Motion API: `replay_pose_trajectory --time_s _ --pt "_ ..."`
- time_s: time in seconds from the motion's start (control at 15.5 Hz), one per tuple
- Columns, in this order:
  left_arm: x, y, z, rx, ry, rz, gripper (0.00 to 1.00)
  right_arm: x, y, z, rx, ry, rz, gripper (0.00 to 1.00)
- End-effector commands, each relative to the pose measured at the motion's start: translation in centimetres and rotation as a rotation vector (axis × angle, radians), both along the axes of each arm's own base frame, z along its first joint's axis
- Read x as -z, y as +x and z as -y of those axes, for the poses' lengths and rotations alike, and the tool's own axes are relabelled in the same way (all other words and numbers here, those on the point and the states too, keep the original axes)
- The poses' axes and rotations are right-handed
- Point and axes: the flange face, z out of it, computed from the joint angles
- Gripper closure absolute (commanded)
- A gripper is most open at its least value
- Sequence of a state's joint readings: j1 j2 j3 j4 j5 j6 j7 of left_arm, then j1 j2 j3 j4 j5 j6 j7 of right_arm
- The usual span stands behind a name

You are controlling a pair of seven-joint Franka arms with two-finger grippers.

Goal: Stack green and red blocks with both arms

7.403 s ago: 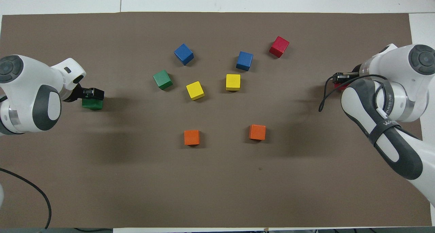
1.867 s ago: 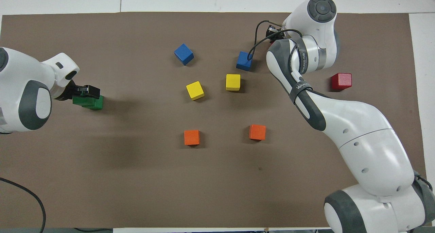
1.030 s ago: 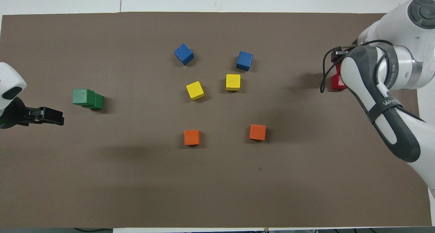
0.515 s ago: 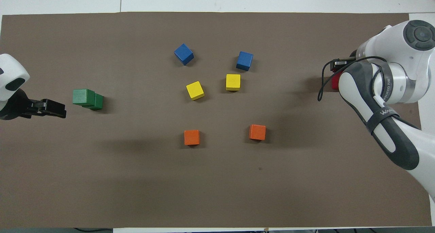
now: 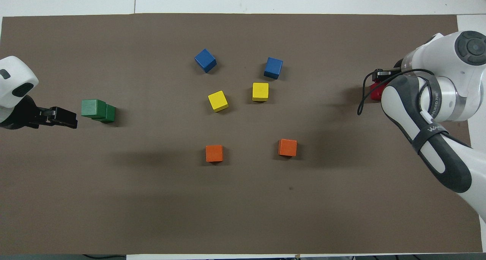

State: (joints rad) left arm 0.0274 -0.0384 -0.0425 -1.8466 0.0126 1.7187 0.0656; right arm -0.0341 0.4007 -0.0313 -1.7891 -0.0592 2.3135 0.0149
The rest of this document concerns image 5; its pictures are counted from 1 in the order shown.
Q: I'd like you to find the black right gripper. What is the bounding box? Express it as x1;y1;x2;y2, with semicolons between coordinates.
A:
373;68;398;82

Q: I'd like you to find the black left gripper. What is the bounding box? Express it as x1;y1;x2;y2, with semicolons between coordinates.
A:
0;95;79;130

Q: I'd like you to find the green wooden cube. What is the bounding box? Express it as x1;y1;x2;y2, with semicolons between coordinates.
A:
81;99;107;119
99;104;116;123

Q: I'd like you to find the blue wooden cube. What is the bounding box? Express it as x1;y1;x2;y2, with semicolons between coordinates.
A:
264;57;284;80
194;49;217;73

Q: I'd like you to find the orange wooden cube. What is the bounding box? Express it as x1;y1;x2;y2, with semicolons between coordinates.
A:
278;139;298;157
205;145;224;162

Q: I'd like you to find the yellow wooden cube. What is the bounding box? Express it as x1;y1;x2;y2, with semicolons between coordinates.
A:
252;82;269;102
208;90;229;112

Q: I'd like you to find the brown table mat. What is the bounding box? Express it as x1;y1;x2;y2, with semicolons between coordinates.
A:
0;13;483;255

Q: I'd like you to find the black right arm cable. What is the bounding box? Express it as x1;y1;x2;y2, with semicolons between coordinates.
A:
357;68;434;124

